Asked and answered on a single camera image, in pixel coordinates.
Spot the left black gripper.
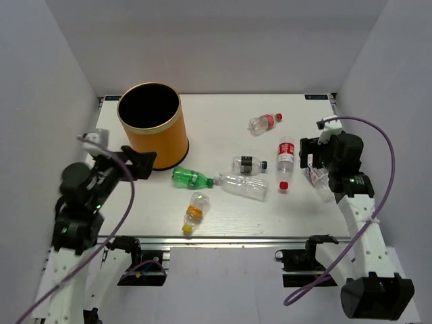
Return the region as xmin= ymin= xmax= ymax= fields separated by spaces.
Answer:
xmin=90 ymin=144 xmax=157 ymax=208

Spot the tall red-label water bottle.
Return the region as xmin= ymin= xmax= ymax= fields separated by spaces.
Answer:
xmin=277 ymin=136 xmax=295 ymax=192

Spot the green plastic bottle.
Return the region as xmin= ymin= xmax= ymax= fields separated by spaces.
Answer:
xmin=171 ymin=166 xmax=213 ymax=190

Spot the small red-label cola bottle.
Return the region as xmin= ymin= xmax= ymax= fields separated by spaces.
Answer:
xmin=248 ymin=113 xmax=283 ymax=136

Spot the black-label clear bottle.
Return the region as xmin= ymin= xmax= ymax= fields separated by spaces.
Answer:
xmin=232 ymin=155 xmax=267 ymax=176

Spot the large clear crushed bottle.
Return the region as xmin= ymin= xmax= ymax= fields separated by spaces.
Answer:
xmin=213 ymin=172 xmax=269 ymax=201

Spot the orange-label yellow-cap bottle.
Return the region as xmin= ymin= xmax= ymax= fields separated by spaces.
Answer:
xmin=182 ymin=192 xmax=210 ymax=235

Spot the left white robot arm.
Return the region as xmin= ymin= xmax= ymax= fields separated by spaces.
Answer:
xmin=31 ymin=140 xmax=157 ymax=323

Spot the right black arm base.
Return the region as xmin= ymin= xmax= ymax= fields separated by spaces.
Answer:
xmin=274 ymin=235 xmax=339 ymax=288

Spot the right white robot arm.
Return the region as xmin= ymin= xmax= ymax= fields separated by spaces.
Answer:
xmin=299 ymin=132 xmax=414 ymax=321

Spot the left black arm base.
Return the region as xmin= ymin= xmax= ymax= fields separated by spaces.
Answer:
xmin=106 ymin=236 xmax=167 ymax=287

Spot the orange cylindrical bin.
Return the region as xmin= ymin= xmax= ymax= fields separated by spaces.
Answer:
xmin=117 ymin=82 xmax=190 ymax=171

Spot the clear bottle blue-white label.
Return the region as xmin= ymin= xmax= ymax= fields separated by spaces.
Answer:
xmin=304 ymin=163 xmax=334 ymax=202

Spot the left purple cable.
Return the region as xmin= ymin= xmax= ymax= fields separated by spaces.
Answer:
xmin=15 ymin=134 xmax=136 ymax=324

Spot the purple cable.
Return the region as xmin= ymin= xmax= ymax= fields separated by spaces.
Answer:
xmin=283 ymin=116 xmax=396 ymax=306
xmin=15 ymin=134 xmax=136 ymax=324

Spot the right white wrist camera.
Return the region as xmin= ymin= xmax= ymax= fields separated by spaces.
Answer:
xmin=317 ymin=115 xmax=343 ymax=144

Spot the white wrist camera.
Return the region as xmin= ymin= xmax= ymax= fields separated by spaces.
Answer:
xmin=317 ymin=115 xmax=343 ymax=144
xmin=80 ymin=128 xmax=109 ymax=155

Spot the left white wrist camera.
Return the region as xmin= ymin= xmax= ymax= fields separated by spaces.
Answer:
xmin=80 ymin=128 xmax=109 ymax=155

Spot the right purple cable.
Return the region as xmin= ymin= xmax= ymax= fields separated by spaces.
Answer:
xmin=283 ymin=116 xmax=396 ymax=306

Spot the aluminium table front rail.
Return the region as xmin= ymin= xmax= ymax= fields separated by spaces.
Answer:
xmin=96 ymin=235 xmax=352 ymax=250

